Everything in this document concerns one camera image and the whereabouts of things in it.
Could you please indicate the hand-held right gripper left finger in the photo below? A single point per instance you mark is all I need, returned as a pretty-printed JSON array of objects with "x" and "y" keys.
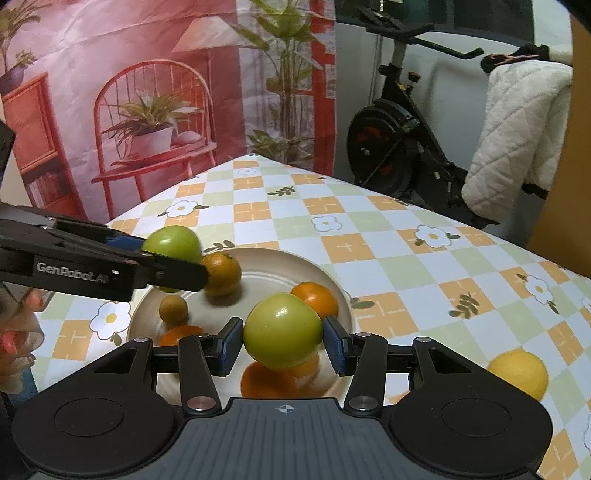
[{"x": 232, "y": 344}]

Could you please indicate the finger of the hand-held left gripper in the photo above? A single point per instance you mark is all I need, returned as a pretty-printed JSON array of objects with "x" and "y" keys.
[
  {"x": 124, "y": 242},
  {"x": 180, "y": 276}
]

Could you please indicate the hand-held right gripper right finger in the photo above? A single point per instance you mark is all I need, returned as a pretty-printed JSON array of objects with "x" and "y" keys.
[{"x": 334, "y": 347}]

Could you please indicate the small brown round fruit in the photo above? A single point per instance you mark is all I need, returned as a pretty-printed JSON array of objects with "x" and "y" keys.
[{"x": 173, "y": 308}]

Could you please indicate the green apple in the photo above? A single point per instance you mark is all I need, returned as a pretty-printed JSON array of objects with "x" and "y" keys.
[
  {"x": 282, "y": 331},
  {"x": 178, "y": 242}
]

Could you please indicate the greenish yellow orange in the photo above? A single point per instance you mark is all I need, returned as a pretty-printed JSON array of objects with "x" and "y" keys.
[{"x": 224, "y": 277}]

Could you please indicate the bright orange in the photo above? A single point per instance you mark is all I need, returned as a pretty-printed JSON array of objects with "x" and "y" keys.
[
  {"x": 318, "y": 299},
  {"x": 270, "y": 382},
  {"x": 178, "y": 335}
]

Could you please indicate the beige round plate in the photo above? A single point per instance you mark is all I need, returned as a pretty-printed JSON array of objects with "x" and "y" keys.
[{"x": 277, "y": 272}]

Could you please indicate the person's left hand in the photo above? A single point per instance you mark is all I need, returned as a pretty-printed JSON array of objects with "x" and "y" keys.
[{"x": 16, "y": 344}]

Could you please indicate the checkered floral tablecloth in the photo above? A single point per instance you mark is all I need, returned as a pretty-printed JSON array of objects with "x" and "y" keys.
[{"x": 369, "y": 258}]

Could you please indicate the red printed backdrop cloth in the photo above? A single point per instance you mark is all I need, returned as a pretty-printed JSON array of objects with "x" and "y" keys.
[{"x": 69, "y": 69}]

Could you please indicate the yellow round citrus fruit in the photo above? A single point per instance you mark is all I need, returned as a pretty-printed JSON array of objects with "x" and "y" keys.
[{"x": 519, "y": 371}]

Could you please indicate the black exercise bike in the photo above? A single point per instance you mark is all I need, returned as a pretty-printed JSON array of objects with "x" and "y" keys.
[{"x": 383, "y": 138}]

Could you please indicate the white quilted blanket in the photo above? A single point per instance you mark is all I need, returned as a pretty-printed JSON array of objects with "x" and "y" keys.
[{"x": 512, "y": 138}]

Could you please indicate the brown wooden board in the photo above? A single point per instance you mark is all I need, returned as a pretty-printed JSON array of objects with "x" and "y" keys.
[{"x": 572, "y": 184}]

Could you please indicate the black and pink garment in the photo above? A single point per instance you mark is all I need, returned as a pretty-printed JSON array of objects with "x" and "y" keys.
[{"x": 531, "y": 51}]

